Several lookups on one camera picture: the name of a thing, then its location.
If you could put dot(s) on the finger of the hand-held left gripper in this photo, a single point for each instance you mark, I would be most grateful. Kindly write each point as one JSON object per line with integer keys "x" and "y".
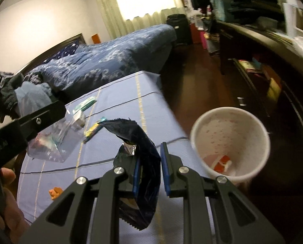
{"x": 43, "y": 118}

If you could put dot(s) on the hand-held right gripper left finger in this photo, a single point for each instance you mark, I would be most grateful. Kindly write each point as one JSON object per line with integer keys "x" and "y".
{"x": 136, "y": 176}

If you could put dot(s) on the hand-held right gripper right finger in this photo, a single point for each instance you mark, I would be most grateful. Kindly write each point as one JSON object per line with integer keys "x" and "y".
{"x": 165, "y": 169}

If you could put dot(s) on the dark blue snack wrapper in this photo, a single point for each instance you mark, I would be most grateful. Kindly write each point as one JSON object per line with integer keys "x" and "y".
{"x": 146, "y": 183}

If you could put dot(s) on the clear plastic bag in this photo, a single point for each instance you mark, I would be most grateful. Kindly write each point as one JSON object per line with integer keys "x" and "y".
{"x": 52, "y": 147}

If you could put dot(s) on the green and white wrapper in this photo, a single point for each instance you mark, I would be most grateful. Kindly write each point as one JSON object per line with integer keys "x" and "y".
{"x": 83, "y": 105}

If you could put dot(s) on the white paper cup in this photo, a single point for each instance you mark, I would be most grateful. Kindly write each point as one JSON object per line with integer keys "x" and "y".
{"x": 242, "y": 137}

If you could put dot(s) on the person's left hand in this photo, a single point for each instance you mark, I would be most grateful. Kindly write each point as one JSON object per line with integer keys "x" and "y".
{"x": 13, "y": 208}

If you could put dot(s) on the light blue fleece blanket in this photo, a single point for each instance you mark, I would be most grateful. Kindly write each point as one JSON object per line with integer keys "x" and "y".
{"x": 30, "y": 92}

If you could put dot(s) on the dark padded jacket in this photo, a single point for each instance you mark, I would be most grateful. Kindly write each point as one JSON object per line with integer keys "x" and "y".
{"x": 2, "y": 91}

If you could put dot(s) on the yellow and blue wrapper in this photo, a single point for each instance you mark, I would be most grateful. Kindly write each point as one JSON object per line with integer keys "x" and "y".
{"x": 93, "y": 129}

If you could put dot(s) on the red paper scrap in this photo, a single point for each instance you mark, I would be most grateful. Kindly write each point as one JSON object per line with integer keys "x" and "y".
{"x": 222, "y": 164}

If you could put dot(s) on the dark wooden headboard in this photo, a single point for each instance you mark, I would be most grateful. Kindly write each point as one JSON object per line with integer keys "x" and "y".
{"x": 52, "y": 49}

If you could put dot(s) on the blue checked tablecloth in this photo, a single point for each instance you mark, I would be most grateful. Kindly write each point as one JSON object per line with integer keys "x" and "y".
{"x": 121, "y": 101}

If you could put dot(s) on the bed with blue duvet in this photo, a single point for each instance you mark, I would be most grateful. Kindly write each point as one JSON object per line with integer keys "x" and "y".
{"x": 103, "y": 56}

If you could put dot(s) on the small orange box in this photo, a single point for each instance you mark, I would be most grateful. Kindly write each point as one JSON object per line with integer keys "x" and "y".
{"x": 95, "y": 38}

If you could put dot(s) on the pale green curtain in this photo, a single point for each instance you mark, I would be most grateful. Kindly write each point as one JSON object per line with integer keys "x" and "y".
{"x": 131, "y": 17}

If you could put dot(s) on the pink bin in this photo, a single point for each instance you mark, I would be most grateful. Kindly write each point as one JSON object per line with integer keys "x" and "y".
{"x": 206, "y": 40}

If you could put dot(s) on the black suitcase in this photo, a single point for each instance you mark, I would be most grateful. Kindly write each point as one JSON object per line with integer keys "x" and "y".
{"x": 178, "y": 29}

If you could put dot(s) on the dark wooden cabinet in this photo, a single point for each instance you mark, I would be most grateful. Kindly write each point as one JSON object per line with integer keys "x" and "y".
{"x": 281, "y": 63}

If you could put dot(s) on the pile of dark clothes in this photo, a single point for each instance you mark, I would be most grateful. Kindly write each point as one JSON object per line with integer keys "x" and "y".
{"x": 253, "y": 2}

